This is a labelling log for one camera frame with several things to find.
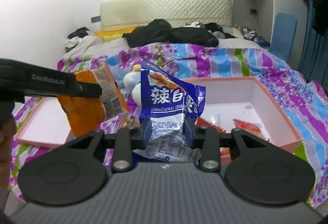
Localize orange snack bag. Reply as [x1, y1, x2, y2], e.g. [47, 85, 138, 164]
[57, 61, 129, 137]

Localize blue white snack bag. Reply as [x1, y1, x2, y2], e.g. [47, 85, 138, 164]
[134, 59, 206, 162]

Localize red clear snack packet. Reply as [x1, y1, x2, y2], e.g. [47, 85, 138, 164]
[196, 117, 271, 143]

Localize person left hand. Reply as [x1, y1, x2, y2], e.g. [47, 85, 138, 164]
[0, 115, 17, 188]

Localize pink shoe box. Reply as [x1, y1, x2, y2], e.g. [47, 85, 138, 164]
[184, 77, 301, 153]

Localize pink box lid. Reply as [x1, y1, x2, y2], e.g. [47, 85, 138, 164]
[15, 97, 74, 149]

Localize white blue plush toy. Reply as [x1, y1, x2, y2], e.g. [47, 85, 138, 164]
[123, 64, 142, 107]

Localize yellow pillow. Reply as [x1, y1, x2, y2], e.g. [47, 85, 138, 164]
[94, 25, 138, 42]

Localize black clothes pile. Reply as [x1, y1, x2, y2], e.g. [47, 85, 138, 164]
[122, 19, 219, 48]

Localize cream quilted headboard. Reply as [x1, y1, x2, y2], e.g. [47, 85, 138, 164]
[99, 0, 232, 30]

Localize blue chair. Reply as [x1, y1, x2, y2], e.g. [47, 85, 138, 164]
[269, 13, 297, 62]

